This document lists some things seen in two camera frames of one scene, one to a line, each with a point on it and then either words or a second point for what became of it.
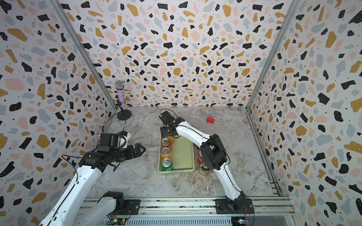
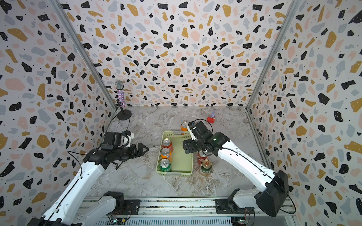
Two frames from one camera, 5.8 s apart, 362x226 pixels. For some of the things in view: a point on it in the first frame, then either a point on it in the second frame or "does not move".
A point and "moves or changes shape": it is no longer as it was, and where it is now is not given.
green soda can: [167, 164] does not move
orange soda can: [166, 153] does not move
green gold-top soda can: [205, 171] does not move
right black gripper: [162, 132] → [189, 146]
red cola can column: [199, 159] does not move
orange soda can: [170, 138] moves or changes shape
